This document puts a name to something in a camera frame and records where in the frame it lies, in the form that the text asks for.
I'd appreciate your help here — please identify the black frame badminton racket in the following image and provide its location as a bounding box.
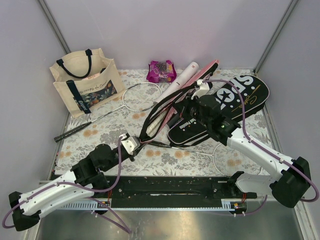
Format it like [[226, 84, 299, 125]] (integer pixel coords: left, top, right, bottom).
[[54, 82, 162, 143]]

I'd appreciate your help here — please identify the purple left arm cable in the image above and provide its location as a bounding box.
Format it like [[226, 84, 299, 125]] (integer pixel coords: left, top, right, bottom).
[[1, 134, 132, 235]]

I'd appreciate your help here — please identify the purple snack packet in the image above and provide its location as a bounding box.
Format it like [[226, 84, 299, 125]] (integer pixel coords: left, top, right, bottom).
[[146, 60, 177, 83]]

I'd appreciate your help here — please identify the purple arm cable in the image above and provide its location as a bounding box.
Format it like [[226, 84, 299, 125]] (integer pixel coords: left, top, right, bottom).
[[1, 134, 132, 235], [203, 78, 320, 218]]

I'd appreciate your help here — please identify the black racket cover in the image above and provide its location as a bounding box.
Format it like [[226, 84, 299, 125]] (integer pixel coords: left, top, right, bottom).
[[167, 75, 270, 148]]

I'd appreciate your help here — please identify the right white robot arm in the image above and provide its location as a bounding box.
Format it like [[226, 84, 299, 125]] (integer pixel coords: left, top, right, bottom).
[[180, 79, 314, 208]]

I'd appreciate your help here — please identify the beige canvas tote bag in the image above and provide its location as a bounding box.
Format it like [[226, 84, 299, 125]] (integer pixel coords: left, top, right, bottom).
[[49, 48, 126, 118]]

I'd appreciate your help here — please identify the white frame racket black handle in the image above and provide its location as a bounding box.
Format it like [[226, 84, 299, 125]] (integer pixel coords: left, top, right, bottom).
[[149, 141, 263, 177]]

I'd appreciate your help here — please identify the pink frame badminton racket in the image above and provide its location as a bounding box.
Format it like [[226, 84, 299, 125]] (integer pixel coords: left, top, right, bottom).
[[146, 111, 167, 137]]

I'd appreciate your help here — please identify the white shuttlecock tube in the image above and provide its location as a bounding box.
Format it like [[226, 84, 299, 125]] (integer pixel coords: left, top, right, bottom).
[[153, 61, 199, 104]]

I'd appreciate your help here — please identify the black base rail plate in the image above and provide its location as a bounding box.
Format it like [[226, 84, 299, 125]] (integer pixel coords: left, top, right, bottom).
[[94, 176, 257, 209]]

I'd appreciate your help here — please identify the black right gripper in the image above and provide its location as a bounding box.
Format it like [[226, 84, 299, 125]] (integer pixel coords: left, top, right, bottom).
[[173, 92, 211, 128]]

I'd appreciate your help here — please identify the white cable duct strip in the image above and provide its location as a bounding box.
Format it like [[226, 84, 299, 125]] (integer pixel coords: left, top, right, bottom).
[[59, 199, 247, 212]]

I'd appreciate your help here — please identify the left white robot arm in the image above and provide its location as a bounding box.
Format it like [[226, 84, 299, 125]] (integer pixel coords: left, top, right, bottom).
[[7, 133, 142, 232]]

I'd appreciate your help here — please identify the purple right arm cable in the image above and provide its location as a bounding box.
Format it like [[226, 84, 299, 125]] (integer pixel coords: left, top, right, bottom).
[[203, 78, 320, 218]]

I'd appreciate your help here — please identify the pink racket cover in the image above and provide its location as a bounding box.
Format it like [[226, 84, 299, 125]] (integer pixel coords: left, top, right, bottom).
[[139, 59, 219, 143]]

